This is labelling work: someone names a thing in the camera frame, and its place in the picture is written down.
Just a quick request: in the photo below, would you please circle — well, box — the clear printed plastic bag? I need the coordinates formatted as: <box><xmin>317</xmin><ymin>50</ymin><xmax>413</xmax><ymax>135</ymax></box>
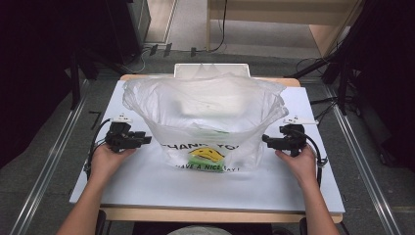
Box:
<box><xmin>121</xmin><ymin>63</ymin><xmax>290</xmax><ymax>174</ymax></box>

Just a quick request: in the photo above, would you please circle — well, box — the hanging black cable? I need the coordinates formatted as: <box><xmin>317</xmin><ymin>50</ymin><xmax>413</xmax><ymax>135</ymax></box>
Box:
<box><xmin>208</xmin><ymin>0</ymin><xmax>229</xmax><ymax>54</ymax></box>

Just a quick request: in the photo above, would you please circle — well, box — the metal floor rail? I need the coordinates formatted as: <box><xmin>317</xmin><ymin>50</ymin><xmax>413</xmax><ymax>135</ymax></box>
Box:
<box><xmin>322</xmin><ymin>83</ymin><xmax>403</xmax><ymax>235</ymax></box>
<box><xmin>9</xmin><ymin>79</ymin><xmax>91</xmax><ymax>235</ymax></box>

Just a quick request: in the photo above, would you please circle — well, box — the wooden table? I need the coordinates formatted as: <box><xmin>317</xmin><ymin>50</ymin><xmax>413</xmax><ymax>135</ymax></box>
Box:
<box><xmin>71</xmin><ymin>73</ymin><xmax>344</xmax><ymax>225</ymax></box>

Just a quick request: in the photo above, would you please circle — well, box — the person's grey shirt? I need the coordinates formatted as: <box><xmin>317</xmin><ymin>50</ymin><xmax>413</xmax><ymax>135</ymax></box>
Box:
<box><xmin>166</xmin><ymin>225</ymin><xmax>233</xmax><ymax>235</ymax></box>

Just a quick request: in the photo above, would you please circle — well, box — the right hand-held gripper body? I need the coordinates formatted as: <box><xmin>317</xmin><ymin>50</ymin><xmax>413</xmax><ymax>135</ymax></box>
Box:
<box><xmin>278</xmin><ymin>115</ymin><xmax>319</xmax><ymax>158</ymax></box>

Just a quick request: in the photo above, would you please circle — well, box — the light wooden desk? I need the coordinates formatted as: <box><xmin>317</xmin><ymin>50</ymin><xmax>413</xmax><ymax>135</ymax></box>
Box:
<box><xmin>206</xmin><ymin>0</ymin><xmax>364</xmax><ymax>59</ymax></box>

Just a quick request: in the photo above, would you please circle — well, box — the white floor cable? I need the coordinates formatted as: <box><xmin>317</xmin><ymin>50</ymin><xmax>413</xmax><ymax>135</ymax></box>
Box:
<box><xmin>122</xmin><ymin>48</ymin><xmax>147</xmax><ymax>74</ymax></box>

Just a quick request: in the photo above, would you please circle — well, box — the black floor cable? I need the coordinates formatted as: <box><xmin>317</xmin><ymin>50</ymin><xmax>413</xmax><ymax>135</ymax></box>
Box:
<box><xmin>295</xmin><ymin>57</ymin><xmax>328</xmax><ymax>76</ymax></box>

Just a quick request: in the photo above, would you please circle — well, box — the black tripod stand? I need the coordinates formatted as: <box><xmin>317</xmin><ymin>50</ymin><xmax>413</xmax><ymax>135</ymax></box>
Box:
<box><xmin>286</xmin><ymin>0</ymin><xmax>370</xmax><ymax>116</ymax></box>

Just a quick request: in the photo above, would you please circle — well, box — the dark cabinet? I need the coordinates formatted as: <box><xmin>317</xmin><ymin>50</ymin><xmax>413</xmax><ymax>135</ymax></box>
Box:
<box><xmin>107</xmin><ymin>0</ymin><xmax>152</xmax><ymax>64</ymax></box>

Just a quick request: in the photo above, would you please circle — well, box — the dark curtain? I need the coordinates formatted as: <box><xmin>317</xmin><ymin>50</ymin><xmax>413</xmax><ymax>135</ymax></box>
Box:
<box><xmin>345</xmin><ymin>0</ymin><xmax>415</xmax><ymax>172</ymax></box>
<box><xmin>0</xmin><ymin>0</ymin><xmax>140</xmax><ymax>169</ymax></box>

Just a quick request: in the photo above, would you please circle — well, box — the person's right hand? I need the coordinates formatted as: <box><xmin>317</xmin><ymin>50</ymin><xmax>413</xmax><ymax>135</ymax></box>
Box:
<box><xmin>274</xmin><ymin>146</ymin><xmax>319</xmax><ymax>189</ymax></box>

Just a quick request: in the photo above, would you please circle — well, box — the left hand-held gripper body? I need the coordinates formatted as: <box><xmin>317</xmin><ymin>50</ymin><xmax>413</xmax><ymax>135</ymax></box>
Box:
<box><xmin>104</xmin><ymin>113</ymin><xmax>138</xmax><ymax>154</ymax></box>

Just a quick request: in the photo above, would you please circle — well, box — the person's left hand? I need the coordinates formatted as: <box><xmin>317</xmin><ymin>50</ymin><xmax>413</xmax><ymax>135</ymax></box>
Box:
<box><xmin>89</xmin><ymin>144</ymin><xmax>137</xmax><ymax>183</ymax></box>

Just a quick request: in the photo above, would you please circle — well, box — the white plastic bin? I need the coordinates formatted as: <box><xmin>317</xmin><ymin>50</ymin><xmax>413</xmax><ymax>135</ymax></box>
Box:
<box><xmin>173</xmin><ymin>63</ymin><xmax>252</xmax><ymax>79</ymax></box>

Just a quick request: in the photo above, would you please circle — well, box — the white table board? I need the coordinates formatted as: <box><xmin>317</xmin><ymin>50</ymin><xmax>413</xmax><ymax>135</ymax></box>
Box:
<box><xmin>69</xmin><ymin>79</ymin><xmax>346</xmax><ymax>215</ymax></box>

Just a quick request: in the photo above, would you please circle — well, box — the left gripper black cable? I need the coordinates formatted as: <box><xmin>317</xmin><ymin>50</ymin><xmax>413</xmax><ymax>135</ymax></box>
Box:
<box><xmin>83</xmin><ymin>117</ymin><xmax>113</xmax><ymax>181</ymax></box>

